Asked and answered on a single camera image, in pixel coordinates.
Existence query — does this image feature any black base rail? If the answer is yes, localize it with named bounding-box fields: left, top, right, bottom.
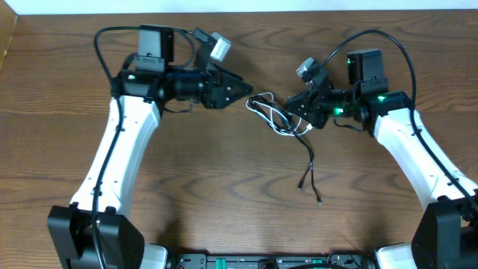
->
left=166, top=250, right=378, bottom=269

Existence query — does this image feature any camera black cable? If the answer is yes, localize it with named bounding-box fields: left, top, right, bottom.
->
left=90, top=25, right=210, bottom=269
left=317, top=28, right=478, bottom=214

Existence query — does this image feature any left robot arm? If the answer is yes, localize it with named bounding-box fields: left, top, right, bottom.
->
left=47, top=25, right=252, bottom=269

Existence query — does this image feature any left camera black cable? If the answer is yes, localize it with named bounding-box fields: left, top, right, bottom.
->
left=90, top=25, right=210, bottom=269

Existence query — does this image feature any white usb cable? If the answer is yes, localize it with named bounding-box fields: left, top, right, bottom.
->
left=245, top=91, right=314, bottom=137

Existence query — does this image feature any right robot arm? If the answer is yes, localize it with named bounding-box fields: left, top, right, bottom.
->
left=285, top=49, right=477, bottom=268

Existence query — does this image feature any right camera black cable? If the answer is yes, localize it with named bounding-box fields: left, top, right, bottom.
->
left=317, top=28, right=478, bottom=214

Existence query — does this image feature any black usb cable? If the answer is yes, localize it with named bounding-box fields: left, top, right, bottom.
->
left=247, top=94, right=323, bottom=205

